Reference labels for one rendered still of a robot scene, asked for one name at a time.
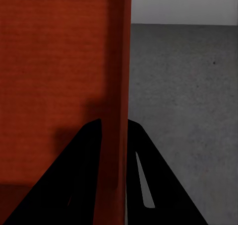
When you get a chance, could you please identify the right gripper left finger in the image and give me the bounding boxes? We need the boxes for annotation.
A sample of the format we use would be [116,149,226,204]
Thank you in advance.
[3,119,102,225]

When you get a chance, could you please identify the storage box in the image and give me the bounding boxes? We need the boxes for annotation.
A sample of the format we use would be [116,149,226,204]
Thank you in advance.
[0,0,131,225]

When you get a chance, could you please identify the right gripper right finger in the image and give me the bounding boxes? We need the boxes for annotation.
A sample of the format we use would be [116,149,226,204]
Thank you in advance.
[126,119,208,225]

